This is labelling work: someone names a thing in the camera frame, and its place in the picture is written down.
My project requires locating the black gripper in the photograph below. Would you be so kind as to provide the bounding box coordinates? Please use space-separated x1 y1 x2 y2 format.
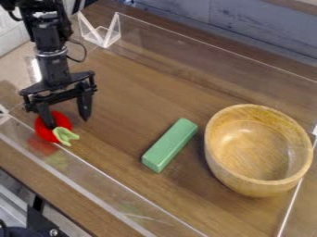
19 50 96 130

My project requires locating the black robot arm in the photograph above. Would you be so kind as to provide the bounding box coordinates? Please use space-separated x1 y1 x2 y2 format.
0 0 96 130

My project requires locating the green rectangular block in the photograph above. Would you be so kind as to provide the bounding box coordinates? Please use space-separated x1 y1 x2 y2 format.
141 118 197 173

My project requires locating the wooden bowl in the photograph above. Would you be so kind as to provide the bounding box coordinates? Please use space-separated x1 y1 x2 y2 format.
204 104 312 197

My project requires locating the clear acrylic corner bracket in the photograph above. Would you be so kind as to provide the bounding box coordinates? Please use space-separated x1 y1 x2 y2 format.
76 13 121 48

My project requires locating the clear acrylic back wall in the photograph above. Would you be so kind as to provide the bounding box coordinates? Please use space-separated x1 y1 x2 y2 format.
116 13 317 125

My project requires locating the clear acrylic wall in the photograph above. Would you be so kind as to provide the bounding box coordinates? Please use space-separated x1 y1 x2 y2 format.
116 13 317 125
0 115 207 237

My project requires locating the black metal mount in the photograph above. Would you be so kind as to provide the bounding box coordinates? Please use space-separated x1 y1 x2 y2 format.
0 197 69 237

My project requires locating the clear acrylic front wall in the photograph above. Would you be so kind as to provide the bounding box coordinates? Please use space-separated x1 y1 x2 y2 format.
0 115 207 237

